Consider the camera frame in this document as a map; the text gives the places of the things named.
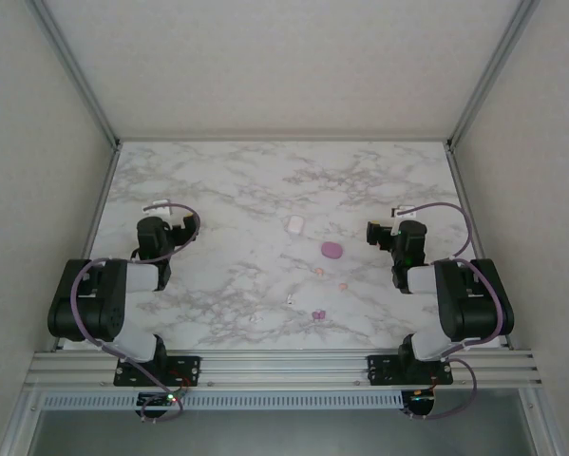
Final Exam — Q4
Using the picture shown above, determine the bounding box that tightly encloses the small controller circuit board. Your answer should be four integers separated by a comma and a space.
136, 392, 179, 409
405, 389, 437, 406

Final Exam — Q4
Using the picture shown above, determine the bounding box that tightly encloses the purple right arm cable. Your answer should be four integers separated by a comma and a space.
400, 201, 509, 422

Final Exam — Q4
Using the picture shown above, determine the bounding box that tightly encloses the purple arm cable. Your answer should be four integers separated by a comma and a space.
400, 201, 509, 422
68, 202, 202, 424

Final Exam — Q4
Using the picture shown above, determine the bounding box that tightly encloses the aluminium table side rail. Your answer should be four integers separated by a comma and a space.
445, 142, 511, 351
50, 142, 123, 352

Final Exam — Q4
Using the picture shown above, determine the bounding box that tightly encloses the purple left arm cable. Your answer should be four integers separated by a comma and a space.
68, 202, 202, 424

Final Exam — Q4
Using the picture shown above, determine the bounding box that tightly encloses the aluminium table end rail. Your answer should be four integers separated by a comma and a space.
117, 137, 451, 144

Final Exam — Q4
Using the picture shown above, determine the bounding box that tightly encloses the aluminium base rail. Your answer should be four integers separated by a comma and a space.
25, 349, 544, 393

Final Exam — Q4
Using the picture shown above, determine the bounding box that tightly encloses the aluminium frame post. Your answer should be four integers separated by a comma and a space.
26, 0, 123, 148
446, 0, 542, 148

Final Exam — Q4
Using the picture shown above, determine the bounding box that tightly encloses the white slotted cable duct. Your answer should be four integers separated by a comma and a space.
41, 391, 404, 410

